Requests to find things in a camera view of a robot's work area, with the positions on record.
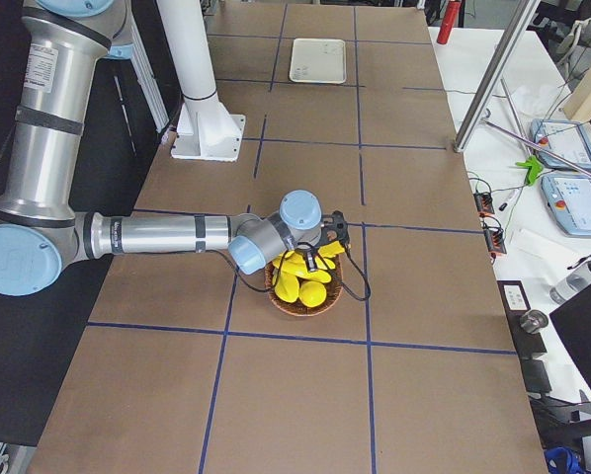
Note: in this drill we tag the metal weight cylinder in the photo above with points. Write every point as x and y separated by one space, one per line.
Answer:
533 320

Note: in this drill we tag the green clip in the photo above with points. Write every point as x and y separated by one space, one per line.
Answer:
534 168

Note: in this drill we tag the far teach pendant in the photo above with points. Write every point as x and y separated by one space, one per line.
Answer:
564 138

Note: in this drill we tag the woven wicker basket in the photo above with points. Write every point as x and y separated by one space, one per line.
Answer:
334 287

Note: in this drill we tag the near teach pendant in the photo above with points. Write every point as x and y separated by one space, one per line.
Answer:
569 201

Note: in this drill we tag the yellow lemon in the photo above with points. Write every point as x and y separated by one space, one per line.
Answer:
312 293

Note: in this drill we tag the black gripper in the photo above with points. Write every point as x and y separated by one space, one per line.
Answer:
309 260

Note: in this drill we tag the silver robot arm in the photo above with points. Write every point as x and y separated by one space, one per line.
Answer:
40 235

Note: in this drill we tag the long metal grabber rod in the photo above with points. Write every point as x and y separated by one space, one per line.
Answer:
522 137

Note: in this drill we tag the aluminium frame post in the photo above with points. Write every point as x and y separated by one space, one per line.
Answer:
522 17

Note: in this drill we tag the black orange connector block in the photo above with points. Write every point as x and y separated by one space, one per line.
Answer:
484 204

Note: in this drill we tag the teach pendant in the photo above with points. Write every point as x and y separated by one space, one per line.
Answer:
569 201
564 138

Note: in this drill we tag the grey water bottle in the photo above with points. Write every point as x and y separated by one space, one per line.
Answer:
577 280

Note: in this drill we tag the yellow banana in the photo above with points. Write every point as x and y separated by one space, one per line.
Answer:
319 275
332 249
287 266

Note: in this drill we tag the white camera post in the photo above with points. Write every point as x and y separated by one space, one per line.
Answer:
205 130

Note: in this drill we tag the cream bear tray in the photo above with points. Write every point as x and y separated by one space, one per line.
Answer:
318 61

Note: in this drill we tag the red cylinder bottle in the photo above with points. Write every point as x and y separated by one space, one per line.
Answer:
448 21

